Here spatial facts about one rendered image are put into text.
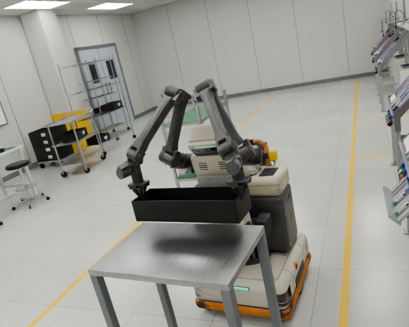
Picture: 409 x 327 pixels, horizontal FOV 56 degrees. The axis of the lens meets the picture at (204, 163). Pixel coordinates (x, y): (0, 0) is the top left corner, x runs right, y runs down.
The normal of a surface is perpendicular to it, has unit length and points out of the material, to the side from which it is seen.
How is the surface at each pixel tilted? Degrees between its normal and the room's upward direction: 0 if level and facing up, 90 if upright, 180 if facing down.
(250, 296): 90
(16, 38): 90
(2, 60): 90
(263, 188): 90
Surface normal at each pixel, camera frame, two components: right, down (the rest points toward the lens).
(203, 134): -0.44, -0.45
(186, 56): -0.36, 0.35
